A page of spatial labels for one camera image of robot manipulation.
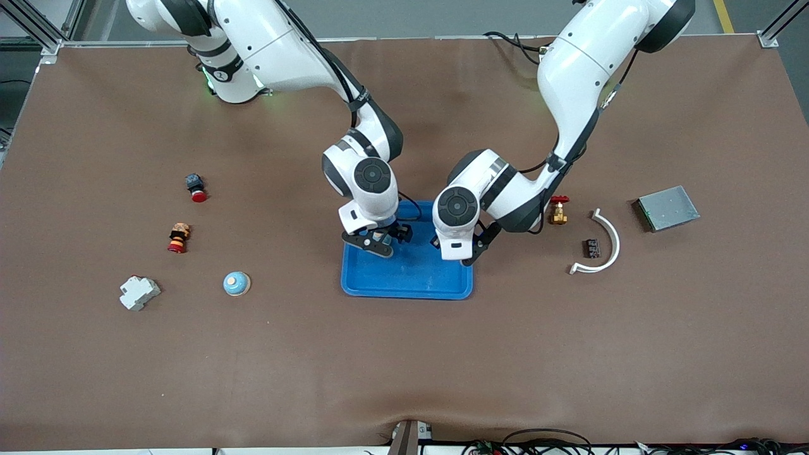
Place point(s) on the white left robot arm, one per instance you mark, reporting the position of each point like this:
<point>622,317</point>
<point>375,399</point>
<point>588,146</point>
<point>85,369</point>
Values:
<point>581,63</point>

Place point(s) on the red emergency stop orange base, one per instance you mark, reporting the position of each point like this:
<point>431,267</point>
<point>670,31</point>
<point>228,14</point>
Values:
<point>179,239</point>

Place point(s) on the grey metal box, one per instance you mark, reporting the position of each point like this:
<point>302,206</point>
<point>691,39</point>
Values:
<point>669,208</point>

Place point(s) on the white circuit breaker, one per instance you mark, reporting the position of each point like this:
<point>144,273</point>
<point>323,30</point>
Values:
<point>138,294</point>

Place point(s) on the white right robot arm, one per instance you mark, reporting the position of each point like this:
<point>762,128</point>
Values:
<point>278,44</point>

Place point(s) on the aluminium frame post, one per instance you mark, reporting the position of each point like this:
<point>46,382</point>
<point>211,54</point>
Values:
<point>768,39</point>
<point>54,47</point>

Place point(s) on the red push button grey base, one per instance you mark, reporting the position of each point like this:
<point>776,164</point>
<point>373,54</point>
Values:
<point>194,183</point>

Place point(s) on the blue plastic tray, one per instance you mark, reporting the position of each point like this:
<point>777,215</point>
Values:
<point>404,278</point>

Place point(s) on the white curved plastic clip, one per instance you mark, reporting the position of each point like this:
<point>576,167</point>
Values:
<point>616,246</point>

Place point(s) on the small black electrolytic capacitor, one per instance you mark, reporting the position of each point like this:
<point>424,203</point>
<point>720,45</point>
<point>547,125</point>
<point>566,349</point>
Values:
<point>592,248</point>

